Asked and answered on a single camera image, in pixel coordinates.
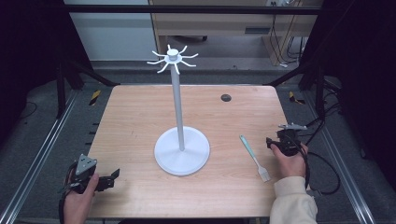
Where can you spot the person's right hand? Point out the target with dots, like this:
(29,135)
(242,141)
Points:
(291,165)

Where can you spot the white cabinet panel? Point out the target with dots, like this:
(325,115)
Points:
(115,34)

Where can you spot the black horizontal frame bar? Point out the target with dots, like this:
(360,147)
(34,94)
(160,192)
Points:
(186,10)

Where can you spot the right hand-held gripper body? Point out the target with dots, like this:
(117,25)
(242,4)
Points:
(289,140)

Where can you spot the white hook rack stand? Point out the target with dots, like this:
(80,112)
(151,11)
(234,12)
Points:
(178,102)

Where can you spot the black metal stand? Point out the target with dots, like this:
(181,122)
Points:
(319,90)
(62,90)

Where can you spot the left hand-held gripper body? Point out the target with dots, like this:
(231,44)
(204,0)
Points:
(84,165)

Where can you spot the person's left hand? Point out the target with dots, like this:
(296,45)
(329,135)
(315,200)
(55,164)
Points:
(77,207)

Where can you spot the yellow black floor tape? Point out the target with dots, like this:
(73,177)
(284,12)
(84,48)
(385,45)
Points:
(95,97)
(294,97)

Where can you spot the dark round table grommet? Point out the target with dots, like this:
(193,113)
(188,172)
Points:
(226,98)

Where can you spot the aluminium floor rail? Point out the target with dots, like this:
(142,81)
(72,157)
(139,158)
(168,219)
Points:
(37,161)
(348,174)

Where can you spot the dark curtain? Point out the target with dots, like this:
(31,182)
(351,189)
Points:
(28,46)
(364,62)

